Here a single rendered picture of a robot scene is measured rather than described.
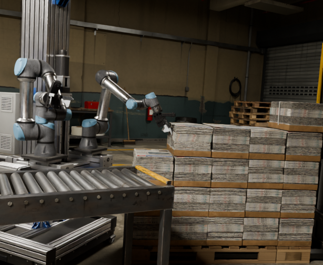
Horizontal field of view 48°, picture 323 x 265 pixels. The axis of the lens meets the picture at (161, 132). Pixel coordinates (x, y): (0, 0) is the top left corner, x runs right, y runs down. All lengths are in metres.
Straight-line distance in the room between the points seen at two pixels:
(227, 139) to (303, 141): 0.61
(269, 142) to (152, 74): 7.32
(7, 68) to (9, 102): 6.06
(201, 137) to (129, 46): 7.19
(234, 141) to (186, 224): 0.74
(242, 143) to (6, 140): 1.81
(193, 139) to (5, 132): 1.44
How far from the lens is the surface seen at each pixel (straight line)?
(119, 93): 2.78
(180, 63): 10.38
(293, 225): 3.14
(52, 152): 2.57
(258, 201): 2.96
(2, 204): 1.69
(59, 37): 2.90
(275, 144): 2.91
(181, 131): 2.68
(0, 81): 8.98
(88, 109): 8.49
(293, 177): 3.02
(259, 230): 3.03
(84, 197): 1.74
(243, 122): 9.25
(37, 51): 2.85
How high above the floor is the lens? 1.26
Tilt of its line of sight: 6 degrees down
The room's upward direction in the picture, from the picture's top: 3 degrees clockwise
